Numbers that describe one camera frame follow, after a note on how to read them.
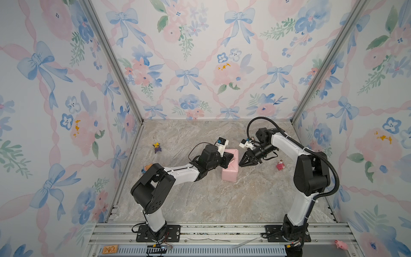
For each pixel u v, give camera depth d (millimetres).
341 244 701
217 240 733
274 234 718
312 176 507
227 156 771
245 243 718
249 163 781
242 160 819
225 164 778
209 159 690
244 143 837
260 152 765
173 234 739
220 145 775
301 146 561
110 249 690
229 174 840
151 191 475
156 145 1030
